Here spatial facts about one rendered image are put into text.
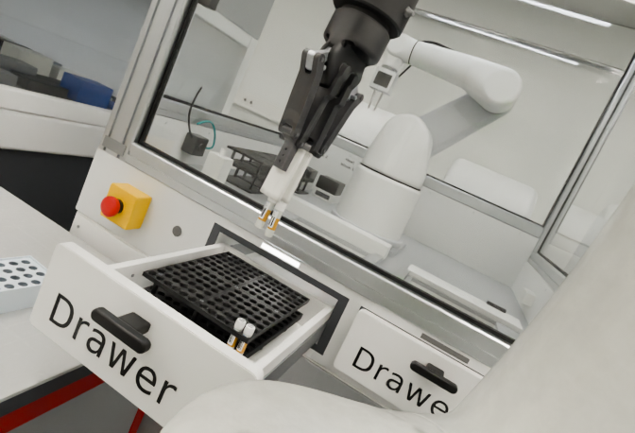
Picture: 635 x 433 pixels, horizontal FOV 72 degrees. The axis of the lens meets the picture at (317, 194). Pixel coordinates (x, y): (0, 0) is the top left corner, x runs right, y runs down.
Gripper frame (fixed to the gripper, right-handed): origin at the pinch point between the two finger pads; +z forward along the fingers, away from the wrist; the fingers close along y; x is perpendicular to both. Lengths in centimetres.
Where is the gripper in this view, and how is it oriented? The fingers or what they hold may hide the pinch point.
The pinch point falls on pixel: (286, 172)
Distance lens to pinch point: 53.9
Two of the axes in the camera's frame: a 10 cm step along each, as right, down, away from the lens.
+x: 7.6, 4.3, -4.9
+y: -4.6, -1.8, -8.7
